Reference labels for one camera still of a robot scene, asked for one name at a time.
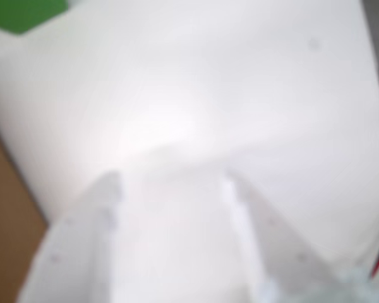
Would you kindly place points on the brown cardboard box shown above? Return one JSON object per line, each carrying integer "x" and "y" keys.
{"x": 6, "y": 205}

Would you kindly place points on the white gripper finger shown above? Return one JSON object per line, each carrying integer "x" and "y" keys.
{"x": 72, "y": 252}
{"x": 281, "y": 262}

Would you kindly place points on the green cube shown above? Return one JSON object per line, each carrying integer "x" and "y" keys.
{"x": 19, "y": 12}

